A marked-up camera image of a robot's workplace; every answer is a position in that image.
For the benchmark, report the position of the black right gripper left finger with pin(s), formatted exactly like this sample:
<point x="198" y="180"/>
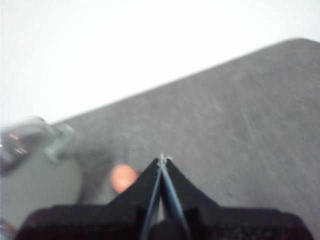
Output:
<point x="140" y="192"/>

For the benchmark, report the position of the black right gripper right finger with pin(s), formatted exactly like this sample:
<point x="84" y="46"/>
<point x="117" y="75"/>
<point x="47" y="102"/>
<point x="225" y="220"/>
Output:
<point x="185" y="192"/>

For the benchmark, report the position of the pale green electric pot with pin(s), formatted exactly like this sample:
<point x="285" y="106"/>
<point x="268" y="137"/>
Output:
<point x="37" y="190"/>

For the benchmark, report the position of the brown egg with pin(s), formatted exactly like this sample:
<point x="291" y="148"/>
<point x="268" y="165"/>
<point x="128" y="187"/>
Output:
<point x="122" y="178"/>

